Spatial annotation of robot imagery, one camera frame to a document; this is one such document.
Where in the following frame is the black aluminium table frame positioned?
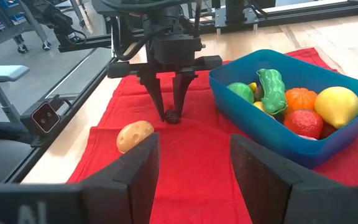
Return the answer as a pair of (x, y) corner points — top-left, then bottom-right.
(4, 0), (358, 184)

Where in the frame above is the red cloth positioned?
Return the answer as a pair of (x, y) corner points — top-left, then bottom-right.
(67, 47), (358, 224)

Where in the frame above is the red toy strawberry green leaf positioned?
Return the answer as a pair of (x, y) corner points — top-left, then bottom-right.
(283, 109), (324, 140)

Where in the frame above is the green toy cucumber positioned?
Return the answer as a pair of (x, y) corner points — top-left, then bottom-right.
(256, 68), (288, 115)

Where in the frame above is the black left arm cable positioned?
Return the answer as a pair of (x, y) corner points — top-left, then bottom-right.
(101, 0), (198, 62)

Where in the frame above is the yellow toy banana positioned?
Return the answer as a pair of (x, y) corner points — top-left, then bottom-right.
(247, 82), (275, 119)

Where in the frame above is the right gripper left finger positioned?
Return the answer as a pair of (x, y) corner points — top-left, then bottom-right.
(0, 133), (161, 224)

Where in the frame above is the black table-level camera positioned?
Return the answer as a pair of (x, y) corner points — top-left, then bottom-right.
(20, 95), (73, 147)

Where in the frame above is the black toy blackberry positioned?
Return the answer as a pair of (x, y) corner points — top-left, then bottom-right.
(164, 109), (181, 125)

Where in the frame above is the yellow toy lemon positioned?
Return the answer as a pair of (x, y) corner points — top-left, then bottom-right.
(314, 86), (358, 129)

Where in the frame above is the blue plastic tupperware container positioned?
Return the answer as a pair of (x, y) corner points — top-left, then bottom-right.
(209, 49), (358, 170)

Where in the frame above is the grey chair armrest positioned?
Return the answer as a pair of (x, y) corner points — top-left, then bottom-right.
(0, 64), (30, 124)

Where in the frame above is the beige toy potato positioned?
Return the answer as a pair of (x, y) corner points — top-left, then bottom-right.
(116, 120), (155, 154)

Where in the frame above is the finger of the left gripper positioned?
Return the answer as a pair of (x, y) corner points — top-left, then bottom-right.
(172, 73), (199, 118)
(138, 75), (167, 122)

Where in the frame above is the green toy pear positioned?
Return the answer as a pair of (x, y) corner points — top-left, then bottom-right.
(227, 82), (255, 104)

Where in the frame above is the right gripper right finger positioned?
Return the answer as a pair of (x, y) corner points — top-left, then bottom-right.
(230, 134), (358, 224)

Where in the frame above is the orange toy tangerine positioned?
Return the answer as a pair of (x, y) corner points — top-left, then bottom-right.
(283, 87), (319, 114)

